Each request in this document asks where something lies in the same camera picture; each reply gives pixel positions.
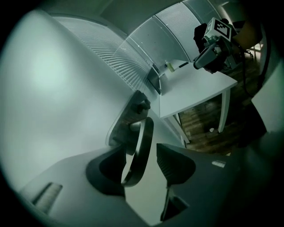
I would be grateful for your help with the person's right forearm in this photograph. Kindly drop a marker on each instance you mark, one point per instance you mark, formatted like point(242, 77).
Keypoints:
point(246, 33)

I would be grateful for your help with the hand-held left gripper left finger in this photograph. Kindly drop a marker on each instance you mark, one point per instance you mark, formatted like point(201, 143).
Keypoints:
point(77, 199)

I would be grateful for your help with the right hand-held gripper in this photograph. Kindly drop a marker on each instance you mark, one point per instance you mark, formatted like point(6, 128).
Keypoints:
point(224, 31)

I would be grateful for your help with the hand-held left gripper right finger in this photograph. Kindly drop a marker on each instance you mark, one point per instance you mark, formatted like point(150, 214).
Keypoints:
point(199, 188)

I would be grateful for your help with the white table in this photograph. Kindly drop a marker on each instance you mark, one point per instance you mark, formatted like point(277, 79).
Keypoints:
point(195, 88)

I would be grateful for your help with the black remote control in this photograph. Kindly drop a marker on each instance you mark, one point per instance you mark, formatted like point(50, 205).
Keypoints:
point(183, 65)

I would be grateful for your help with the green bottle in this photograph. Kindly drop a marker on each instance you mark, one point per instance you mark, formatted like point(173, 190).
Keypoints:
point(170, 67)

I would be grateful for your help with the glass partition with blinds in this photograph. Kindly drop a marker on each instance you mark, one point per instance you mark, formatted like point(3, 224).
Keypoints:
point(155, 40)
point(186, 22)
point(106, 48)

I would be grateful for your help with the white door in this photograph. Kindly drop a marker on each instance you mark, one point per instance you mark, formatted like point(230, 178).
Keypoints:
point(55, 88)

